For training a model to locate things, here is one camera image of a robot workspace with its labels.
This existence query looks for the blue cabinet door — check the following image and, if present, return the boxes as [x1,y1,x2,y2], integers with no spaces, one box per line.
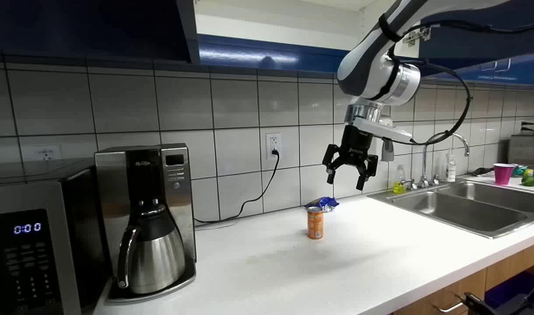
[0,0,202,64]
[421,0,534,66]

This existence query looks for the metal cabinet hinge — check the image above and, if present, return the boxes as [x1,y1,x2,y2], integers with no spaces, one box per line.
[403,24,435,50]

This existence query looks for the grey metal box appliance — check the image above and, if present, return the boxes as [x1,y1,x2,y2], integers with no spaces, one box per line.
[506,120,534,167]

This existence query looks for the yellow dish soap bottle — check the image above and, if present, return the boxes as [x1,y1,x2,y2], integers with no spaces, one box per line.
[391,162,410,195]

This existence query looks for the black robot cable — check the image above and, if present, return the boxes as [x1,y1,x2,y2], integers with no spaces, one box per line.
[377,13,534,146]

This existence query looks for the open blue upper cabinet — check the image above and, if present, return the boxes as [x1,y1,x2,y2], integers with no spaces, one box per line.
[193,0,422,76]

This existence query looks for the metal drawer handle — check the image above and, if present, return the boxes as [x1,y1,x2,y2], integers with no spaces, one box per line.
[438,299,470,315]

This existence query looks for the dark angular object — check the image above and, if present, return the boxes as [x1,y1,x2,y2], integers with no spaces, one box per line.
[461,285,534,315]

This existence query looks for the wooden base cabinet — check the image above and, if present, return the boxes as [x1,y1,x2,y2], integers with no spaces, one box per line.
[391,237,534,315]

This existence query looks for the stainless steel sink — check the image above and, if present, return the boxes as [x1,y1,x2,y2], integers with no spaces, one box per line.
[370,180,534,239]

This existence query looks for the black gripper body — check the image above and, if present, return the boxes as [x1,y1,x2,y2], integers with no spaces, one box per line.
[335,124,380,171]

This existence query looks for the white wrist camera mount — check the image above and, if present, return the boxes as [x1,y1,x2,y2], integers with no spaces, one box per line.
[344,103,415,145]

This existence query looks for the white wall outlet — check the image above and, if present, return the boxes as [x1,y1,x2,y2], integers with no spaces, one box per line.
[265,132,284,162]
[37,145,62,166]

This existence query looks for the blue bin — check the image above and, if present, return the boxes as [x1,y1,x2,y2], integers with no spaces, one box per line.
[484,269,534,311]

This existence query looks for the black steel coffee maker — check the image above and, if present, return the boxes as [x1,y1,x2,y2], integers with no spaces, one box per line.
[93,141,200,302]

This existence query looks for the chrome gooseneck faucet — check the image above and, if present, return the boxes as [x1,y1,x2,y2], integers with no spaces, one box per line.
[421,131,473,188]

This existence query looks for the small white bottle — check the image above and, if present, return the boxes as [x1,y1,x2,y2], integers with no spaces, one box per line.
[445,152,459,183]

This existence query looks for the black microwave oven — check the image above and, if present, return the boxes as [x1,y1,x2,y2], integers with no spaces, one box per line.
[0,162,114,315]

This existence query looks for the stainless steel carafe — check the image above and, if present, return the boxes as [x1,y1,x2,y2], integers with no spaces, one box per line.
[114,208,189,295]

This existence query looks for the black power cord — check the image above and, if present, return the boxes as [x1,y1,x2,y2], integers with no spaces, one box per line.
[193,148,282,225]

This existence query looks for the neighbouring blue upper cabinet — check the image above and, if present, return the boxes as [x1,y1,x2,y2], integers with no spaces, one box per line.
[429,50,534,89]

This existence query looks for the orange can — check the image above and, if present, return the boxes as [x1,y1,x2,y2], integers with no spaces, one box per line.
[305,206,326,241]

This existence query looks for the blue crumpled cloth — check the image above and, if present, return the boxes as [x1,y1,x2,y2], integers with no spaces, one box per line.
[303,195,342,215]

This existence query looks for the pink plastic cup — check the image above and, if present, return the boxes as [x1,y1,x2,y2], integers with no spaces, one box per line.
[492,160,517,187]

